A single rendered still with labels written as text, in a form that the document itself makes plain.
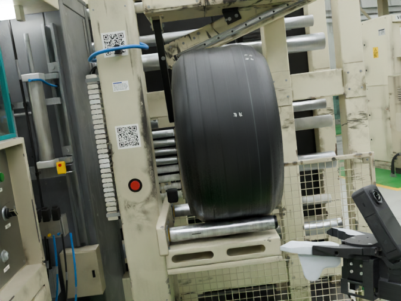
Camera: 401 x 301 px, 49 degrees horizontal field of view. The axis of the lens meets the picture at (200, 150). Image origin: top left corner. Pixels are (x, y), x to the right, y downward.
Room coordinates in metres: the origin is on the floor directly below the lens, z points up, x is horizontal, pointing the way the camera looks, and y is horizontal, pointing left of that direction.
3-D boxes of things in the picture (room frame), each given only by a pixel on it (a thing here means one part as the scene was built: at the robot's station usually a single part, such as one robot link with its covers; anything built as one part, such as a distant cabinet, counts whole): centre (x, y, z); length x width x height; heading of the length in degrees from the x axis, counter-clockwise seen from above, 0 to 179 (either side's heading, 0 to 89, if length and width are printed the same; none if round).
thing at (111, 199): (1.44, 0.31, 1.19); 0.05 x 0.04 x 0.48; 0
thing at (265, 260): (1.49, -0.03, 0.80); 0.37 x 0.36 x 0.02; 0
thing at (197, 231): (1.35, -0.04, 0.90); 0.35 x 0.05 x 0.05; 90
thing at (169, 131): (1.87, 0.19, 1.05); 0.20 x 0.15 x 0.30; 90
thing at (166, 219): (1.49, 0.15, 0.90); 0.40 x 0.03 x 0.10; 0
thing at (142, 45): (1.47, 0.22, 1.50); 0.19 x 0.19 x 0.06; 0
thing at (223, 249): (1.35, -0.03, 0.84); 0.36 x 0.09 x 0.06; 90
